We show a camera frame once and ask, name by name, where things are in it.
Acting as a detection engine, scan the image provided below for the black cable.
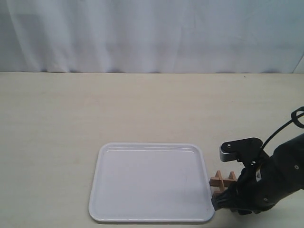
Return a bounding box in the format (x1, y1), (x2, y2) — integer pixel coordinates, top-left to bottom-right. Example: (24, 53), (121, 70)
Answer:
(260, 106), (304, 152)

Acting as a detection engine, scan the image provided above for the wooden notched bar one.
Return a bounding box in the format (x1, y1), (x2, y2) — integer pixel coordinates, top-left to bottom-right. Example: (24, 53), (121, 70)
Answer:
(214, 171), (225, 195)

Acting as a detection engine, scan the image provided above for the white rectangular plastic tray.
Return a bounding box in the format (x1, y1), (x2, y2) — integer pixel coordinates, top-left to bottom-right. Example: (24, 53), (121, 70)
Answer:
(88, 142), (215, 224)

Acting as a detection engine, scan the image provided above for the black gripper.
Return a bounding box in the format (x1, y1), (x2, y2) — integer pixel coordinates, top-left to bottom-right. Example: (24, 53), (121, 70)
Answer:
(211, 138), (273, 214)

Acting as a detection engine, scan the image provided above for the wooden notched bar two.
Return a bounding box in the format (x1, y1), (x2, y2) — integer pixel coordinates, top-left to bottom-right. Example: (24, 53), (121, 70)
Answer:
(228, 171), (237, 182)

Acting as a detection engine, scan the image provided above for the white backdrop curtain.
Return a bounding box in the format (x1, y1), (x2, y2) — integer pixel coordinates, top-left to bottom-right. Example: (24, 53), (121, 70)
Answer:
(0, 0), (304, 73)

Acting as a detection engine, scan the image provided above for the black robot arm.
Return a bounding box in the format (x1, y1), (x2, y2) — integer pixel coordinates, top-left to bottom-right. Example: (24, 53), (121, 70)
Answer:
(211, 134), (304, 215)

